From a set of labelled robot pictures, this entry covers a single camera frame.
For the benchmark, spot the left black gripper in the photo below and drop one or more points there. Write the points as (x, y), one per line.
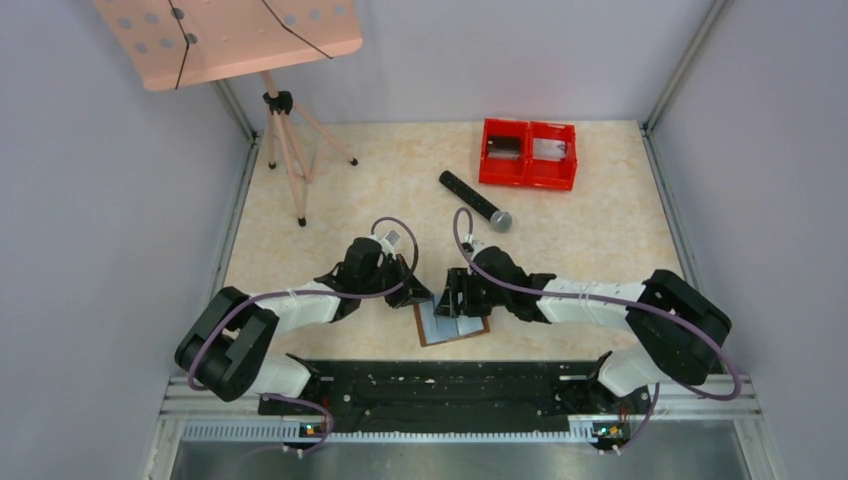
(417, 292)

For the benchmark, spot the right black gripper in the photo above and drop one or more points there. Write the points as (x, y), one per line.
(459, 279)

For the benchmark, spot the brown leather card holder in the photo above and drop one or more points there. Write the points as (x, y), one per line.
(434, 329)

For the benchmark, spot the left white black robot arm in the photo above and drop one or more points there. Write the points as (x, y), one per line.
(226, 349)

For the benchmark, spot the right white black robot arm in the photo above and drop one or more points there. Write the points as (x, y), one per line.
(679, 332)

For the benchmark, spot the black handheld microphone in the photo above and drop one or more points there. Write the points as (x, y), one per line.
(500, 220)

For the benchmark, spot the left red plastic bin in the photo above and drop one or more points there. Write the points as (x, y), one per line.
(503, 152)

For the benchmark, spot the red plastic bin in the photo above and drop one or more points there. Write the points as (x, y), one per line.
(552, 159)
(503, 152)

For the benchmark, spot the right red plastic bin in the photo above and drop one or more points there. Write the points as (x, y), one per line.
(552, 159)

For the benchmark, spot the pink music stand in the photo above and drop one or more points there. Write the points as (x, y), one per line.
(173, 44)

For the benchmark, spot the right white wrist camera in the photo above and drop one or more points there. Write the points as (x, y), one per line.
(472, 247)

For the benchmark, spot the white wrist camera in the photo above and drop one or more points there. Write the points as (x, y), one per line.
(472, 247)
(393, 238)

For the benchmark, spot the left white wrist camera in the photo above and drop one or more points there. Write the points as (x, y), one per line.
(393, 238)

